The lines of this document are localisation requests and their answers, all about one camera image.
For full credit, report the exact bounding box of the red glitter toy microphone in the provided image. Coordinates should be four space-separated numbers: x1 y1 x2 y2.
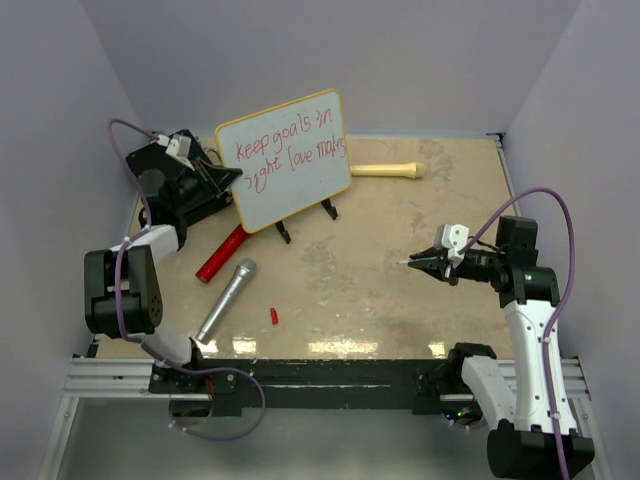
195 224 249 283

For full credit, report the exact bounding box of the silver toy microphone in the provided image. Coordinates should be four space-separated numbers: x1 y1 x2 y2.
195 258 257 345

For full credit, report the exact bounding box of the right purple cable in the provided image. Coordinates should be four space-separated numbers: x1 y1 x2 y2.
452 187 576 480

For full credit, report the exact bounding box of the wire whiteboard stand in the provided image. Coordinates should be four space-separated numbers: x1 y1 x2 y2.
274 198 339 245

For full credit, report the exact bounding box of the black carrying case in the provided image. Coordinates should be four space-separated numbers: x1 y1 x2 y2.
126 129 232 225

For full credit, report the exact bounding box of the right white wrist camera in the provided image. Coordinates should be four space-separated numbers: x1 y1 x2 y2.
434 224 469 267

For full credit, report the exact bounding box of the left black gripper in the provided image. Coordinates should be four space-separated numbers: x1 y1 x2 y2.
168 155 241 214

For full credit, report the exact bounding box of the yellow framed whiteboard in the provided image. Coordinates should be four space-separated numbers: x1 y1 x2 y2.
214 89 351 233

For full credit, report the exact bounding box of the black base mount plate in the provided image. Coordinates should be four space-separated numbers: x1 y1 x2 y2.
149 359 479 419

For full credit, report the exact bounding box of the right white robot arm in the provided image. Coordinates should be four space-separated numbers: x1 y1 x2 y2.
406 216 595 479

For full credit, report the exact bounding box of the cream toy microphone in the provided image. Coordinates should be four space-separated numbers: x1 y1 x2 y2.
350 162 426 179

